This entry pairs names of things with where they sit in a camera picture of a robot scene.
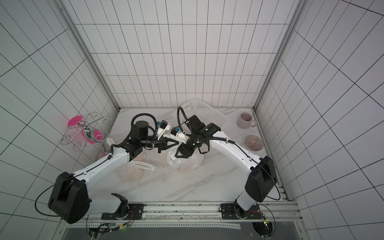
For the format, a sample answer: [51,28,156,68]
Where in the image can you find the white bag cartoon print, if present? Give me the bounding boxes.
[154,146,204,173]

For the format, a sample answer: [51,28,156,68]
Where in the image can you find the white perforated plastic basket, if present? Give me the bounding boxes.
[182,98,229,128]

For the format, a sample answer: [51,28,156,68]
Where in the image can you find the white bag red lettering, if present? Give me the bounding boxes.
[115,153,157,186]

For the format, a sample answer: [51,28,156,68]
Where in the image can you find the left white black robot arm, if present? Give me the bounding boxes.
[48,121,178,224]

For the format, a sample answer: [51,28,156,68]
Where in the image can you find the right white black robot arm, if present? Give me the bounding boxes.
[170,115,277,216]

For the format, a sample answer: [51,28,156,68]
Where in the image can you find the pink ceramic mug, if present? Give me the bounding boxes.
[237,113,257,129]

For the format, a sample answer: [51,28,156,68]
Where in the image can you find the pink wine glass lower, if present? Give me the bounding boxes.
[81,129,104,144]

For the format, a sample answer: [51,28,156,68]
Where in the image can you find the pink wine glass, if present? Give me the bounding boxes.
[81,129,104,144]
[68,116,83,127]

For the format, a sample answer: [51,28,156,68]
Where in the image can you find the pink wine glass upper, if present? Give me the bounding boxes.
[68,116,83,127]

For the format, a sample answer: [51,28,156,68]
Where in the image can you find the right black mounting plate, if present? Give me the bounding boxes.
[219,203,263,220]

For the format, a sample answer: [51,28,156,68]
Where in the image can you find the black mounting plate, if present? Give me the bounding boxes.
[101,204,145,221]
[219,203,263,220]

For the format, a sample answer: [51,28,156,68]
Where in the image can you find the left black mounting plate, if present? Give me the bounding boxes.
[101,204,145,221]

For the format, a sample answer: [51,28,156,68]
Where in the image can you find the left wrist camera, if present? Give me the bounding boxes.
[157,120,171,140]

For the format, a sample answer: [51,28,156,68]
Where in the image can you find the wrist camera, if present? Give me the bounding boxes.
[170,127,189,144]
[157,120,171,140]

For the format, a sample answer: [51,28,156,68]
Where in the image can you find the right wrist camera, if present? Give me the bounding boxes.
[170,127,189,144]

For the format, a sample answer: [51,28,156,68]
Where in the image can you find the chrome wire glass rack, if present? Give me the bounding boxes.
[61,112,114,154]

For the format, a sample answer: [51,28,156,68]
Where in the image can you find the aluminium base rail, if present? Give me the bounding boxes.
[53,202,308,240]

